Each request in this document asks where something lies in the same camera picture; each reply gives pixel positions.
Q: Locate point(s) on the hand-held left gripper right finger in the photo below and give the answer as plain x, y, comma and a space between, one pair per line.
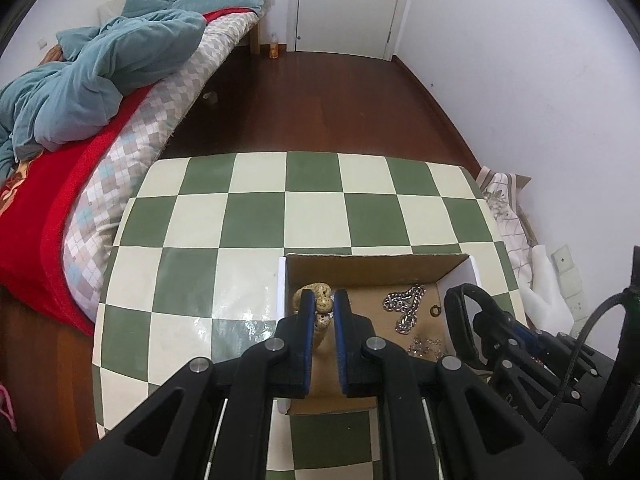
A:
342, 340

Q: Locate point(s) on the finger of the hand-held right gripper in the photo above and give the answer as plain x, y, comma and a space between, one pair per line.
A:
525, 334
530, 385

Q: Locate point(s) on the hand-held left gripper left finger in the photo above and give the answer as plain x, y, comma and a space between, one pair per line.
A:
306, 340

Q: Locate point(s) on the cardboard box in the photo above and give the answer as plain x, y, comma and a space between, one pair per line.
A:
370, 272

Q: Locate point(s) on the black smart band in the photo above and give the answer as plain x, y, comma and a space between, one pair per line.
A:
452, 320

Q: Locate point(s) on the white plastic bag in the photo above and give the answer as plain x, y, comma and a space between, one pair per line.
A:
547, 300

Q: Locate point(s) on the floral cloth bag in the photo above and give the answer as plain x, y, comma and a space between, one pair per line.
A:
510, 225

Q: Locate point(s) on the green checkered tablecloth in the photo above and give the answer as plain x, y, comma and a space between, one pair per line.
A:
310, 210

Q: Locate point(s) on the small round floor object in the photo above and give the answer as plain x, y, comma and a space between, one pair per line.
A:
210, 98

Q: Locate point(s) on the grey checkered bed sheet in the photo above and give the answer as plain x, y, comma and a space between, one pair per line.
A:
150, 110

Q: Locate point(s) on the red blanket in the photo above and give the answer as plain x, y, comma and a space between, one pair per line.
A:
40, 220

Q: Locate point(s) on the small orange bottle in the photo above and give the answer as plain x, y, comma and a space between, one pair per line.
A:
274, 49

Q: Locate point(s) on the pink plastic object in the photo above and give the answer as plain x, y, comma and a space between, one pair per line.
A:
7, 405

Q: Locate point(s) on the blue quilt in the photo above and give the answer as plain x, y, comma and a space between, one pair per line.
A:
90, 85

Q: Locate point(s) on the white door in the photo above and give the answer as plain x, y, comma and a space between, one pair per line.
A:
345, 5

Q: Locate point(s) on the wooden bed frame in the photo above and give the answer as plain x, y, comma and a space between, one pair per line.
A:
255, 40

